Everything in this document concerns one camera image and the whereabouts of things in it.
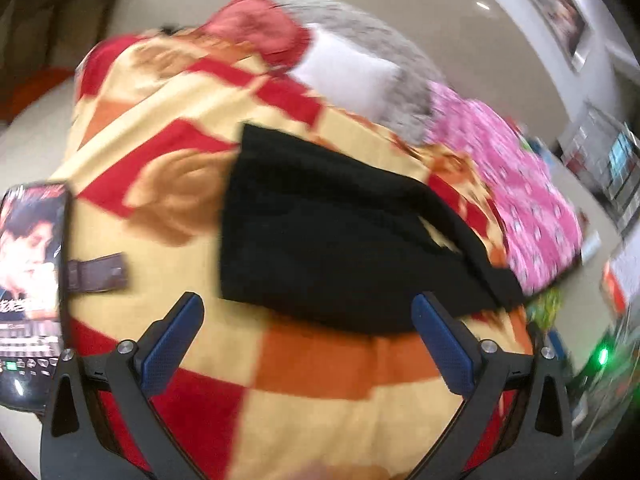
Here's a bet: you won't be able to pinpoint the dark wooden desk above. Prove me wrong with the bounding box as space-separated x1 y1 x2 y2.
1 0 116 91

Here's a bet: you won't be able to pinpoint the smartphone with lit screen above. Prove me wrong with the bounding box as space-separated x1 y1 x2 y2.
1 181 72 414

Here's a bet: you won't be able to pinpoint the grey floral pillow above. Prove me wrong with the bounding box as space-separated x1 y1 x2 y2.
277 0 445 145

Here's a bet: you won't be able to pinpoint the metal stair railing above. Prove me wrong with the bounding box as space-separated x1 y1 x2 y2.
558 102 639 236

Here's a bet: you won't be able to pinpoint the framed wall picture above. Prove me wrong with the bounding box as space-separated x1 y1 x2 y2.
529 0 591 73

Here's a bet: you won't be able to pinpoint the black knit pants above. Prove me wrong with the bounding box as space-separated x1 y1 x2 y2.
218 125 524 335

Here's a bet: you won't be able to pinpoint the pink penguin quilt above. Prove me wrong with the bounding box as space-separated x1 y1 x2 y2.
426 81 582 296

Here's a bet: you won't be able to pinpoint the red frilled pillow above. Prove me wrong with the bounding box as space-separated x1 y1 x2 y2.
202 0 312 70

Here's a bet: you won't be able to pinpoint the red orange yellow blanket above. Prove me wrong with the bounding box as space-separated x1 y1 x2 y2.
56 32 506 479

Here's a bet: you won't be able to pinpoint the red floor mat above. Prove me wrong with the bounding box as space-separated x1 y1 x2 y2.
1 67 74 124

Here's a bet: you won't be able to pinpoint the white pillow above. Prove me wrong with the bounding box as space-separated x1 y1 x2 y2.
288 23 402 122

